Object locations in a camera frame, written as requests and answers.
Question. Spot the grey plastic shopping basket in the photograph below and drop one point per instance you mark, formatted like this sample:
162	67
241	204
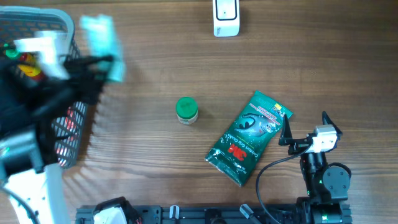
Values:
19	22

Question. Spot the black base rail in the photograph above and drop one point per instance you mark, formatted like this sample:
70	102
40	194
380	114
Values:
283	213

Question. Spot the green 3M gloves package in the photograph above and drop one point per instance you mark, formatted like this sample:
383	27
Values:
239	149

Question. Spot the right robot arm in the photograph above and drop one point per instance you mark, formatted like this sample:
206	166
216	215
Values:
327	184

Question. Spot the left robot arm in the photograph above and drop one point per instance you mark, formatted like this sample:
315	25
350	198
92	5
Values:
30	173

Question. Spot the teal wet wipes pack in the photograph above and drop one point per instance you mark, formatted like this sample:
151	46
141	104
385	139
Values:
100	34

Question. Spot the green lid jar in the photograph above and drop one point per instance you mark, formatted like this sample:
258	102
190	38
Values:
186	110

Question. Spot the white barcode scanner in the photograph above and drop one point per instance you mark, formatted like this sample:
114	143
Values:
226	18

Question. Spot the red sauce bottle green cap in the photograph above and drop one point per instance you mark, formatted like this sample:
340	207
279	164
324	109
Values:
31	69

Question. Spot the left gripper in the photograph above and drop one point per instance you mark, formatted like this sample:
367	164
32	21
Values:
83	80

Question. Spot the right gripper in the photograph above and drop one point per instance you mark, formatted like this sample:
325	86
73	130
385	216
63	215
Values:
286	139

